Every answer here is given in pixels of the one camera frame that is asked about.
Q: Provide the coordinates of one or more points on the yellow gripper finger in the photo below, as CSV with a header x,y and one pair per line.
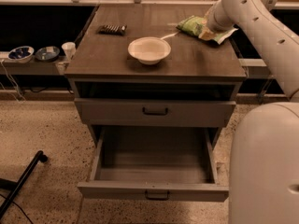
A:
x,y
206,35

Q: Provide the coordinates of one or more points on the green jalapeno chip bag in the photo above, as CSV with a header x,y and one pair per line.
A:
x,y
194,25

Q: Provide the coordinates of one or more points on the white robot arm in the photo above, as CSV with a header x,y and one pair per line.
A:
x,y
264,163

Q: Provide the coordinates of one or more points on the grey drawer cabinet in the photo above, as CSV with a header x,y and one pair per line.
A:
x,y
134,67

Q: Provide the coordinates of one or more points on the open grey lower drawer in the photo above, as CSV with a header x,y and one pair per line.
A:
x,y
130,160

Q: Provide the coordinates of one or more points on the white bowl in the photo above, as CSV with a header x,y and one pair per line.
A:
x,y
149,50

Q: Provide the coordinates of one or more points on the dark snack bar pack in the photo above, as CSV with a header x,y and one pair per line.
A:
x,y
112,29

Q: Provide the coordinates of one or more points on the white paper cup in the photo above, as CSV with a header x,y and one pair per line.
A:
x,y
69,49

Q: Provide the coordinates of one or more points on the blue patterned bowl right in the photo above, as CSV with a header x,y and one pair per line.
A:
x,y
47,54

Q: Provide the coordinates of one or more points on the blue patterned bowl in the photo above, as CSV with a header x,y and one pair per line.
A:
x,y
23,54
47,54

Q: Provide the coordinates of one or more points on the blue patterned bowl left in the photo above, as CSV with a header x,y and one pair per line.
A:
x,y
23,54

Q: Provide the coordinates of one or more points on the low side shelf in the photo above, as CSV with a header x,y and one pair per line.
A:
x,y
34,67

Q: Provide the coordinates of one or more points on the black chair leg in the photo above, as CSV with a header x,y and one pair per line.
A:
x,y
15,186

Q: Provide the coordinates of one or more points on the black upper drawer handle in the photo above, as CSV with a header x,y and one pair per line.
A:
x,y
153,112

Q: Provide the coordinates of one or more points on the black drawer handle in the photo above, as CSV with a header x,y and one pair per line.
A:
x,y
157,196
153,112

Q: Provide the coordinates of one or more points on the black lower drawer handle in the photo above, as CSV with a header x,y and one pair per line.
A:
x,y
157,196

